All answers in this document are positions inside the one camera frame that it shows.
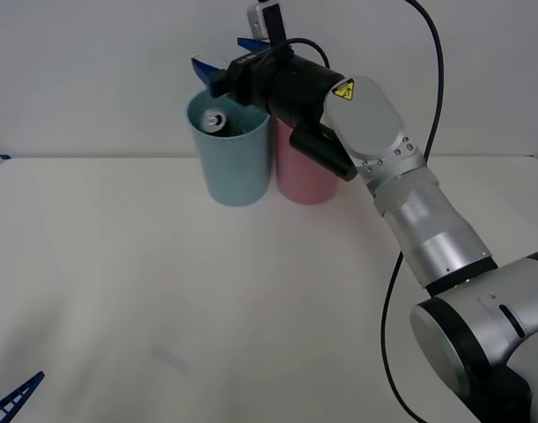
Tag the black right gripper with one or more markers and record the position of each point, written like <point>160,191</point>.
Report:
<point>251,81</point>

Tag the silver-grey and black right arm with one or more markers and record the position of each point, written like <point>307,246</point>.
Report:
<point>365,114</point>

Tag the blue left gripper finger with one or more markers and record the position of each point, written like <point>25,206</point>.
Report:
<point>19,394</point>

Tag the pink plastic bin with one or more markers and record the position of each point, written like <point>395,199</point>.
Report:
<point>304,180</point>

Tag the black drink can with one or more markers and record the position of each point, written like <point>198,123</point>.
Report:
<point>215,121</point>

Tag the pale blue plastic bin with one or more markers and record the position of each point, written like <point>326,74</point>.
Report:
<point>233,169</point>

